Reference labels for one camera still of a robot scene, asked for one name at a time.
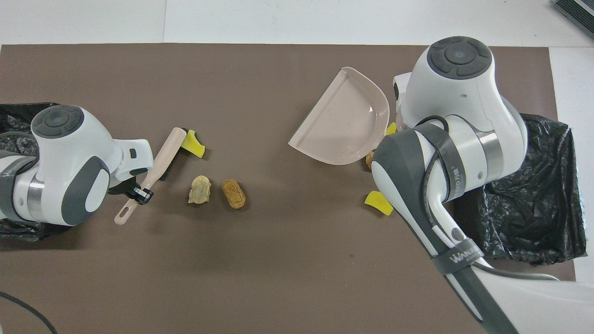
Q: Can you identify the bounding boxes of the brown bread roll toy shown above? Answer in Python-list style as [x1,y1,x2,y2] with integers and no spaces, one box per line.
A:
[221,179,246,209]

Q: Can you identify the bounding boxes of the pale crusty bread toy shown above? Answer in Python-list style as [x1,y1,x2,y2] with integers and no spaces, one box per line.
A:
[188,175,212,205]

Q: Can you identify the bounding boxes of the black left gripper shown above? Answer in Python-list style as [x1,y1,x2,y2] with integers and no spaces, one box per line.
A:
[109,179,155,204]

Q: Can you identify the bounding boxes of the beige hand brush black bristles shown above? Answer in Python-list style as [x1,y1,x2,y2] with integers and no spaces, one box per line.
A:
[114,127,190,226]

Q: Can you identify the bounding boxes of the black bag lined bin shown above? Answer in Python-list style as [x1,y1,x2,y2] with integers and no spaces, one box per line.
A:
[452,114,588,266]

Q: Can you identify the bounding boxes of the black bag bin pink spot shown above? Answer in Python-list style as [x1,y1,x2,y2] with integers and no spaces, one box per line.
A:
[0,103,61,243]

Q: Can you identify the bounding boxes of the brown table mat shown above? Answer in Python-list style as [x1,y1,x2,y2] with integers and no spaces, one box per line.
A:
[0,44,576,334]

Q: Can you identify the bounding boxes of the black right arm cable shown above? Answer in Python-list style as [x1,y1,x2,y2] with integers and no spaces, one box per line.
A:
[413,115,460,205]

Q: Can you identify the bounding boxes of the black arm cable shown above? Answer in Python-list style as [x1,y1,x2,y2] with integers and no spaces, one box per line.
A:
[0,291,58,334]
[413,115,460,205]

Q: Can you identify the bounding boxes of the grey ribbed panel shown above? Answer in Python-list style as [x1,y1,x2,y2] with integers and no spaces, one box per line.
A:
[555,0,594,26]

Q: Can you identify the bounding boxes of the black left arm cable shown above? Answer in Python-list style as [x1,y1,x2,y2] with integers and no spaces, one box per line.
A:
[0,291,58,334]

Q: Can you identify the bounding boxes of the beige plastic dustpan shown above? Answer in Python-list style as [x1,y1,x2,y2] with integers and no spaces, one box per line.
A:
[288,67,390,166]

